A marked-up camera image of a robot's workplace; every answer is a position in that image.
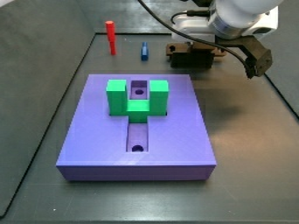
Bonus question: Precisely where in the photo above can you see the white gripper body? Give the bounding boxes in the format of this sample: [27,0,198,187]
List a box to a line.
[172,5,277,42]

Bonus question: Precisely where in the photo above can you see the brown T-shaped block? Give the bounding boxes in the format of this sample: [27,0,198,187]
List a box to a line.
[165,43,226,57]

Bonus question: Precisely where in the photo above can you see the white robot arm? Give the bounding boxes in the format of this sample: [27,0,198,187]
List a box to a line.
[172,0,284,42]

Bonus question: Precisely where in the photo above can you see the blue peg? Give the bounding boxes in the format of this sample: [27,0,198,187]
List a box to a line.
[140,42,149,61]

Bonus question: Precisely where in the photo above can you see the red peg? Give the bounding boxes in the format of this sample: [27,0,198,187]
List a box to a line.
[105,20,117,55]

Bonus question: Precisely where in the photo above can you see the green U-shaped block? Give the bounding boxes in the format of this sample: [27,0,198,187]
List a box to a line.
[106,80,169,123]

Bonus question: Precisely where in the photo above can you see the purple base block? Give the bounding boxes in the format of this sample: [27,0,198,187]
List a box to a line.
[55,74,216,181]

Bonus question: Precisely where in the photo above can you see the dark grey fixture bracket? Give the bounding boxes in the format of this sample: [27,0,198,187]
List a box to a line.
[169,50,214,69]

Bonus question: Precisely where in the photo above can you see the black cable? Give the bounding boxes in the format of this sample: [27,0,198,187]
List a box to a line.
[136,0,252,71]

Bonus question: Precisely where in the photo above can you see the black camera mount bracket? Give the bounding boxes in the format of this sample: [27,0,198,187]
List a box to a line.
[216,36,272,79]

